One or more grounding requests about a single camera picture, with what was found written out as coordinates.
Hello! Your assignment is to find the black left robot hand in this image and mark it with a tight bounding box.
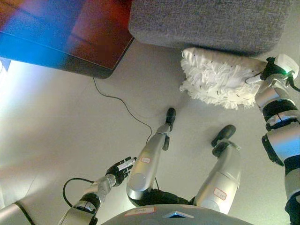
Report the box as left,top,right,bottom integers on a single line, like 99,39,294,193
105,156,137,188

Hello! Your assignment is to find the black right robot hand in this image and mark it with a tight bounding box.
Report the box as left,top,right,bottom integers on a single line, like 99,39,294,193
244,53,299,85

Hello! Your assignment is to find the white fringed pillow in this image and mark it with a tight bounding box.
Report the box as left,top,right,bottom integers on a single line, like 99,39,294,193
179,47,268,110

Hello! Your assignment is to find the silver left robot leg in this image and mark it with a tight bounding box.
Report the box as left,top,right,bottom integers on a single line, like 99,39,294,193
126,107,177,207

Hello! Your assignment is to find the silver robot leg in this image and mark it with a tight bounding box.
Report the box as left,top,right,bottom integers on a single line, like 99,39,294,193
126,107,177,207
194,124,242,214

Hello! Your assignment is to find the grey robot torso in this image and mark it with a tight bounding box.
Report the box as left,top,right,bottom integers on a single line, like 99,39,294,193
98,187,254,225

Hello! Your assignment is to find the grey fabric armchair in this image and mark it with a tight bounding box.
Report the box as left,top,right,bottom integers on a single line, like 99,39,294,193
127,0,291,57

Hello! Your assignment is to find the silver right robot leg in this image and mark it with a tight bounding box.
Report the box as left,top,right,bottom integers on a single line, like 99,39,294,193
194,124,242,214

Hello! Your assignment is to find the dark wooden table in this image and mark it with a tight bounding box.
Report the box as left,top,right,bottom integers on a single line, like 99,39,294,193
0,0,135,80

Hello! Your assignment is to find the thick black wrist cable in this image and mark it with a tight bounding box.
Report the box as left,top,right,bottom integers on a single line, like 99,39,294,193
62,177,99,208

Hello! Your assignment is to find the thin black floor cable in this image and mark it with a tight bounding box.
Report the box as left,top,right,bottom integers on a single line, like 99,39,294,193
92,77,153,144

